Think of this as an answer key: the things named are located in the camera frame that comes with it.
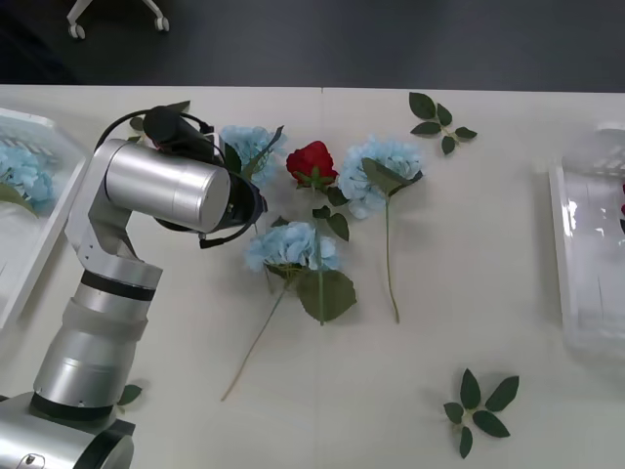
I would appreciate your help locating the white chair base with casters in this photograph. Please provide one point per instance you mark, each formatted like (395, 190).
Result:
(76, 30)

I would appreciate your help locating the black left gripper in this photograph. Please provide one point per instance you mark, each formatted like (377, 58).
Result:
(248, 202)

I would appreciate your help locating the silver and black left arm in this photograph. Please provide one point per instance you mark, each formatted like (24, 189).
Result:
(97, 312)

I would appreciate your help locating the pale blue flower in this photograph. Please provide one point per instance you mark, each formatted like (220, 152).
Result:
(24, 173)
(251, 141)
(288, 244)
(363, 171)

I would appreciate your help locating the red rose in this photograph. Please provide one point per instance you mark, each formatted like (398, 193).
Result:
(310, 161)
(623, 209)

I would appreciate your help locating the single loose green leaf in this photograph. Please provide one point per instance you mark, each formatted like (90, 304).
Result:
(129, 394)

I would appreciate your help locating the loose green leaf twig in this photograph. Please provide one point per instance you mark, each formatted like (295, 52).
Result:
(425, 110)
(471, 391)

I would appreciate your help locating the shallow white box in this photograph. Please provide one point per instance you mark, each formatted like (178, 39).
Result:
(586, 273)
(46, 229)

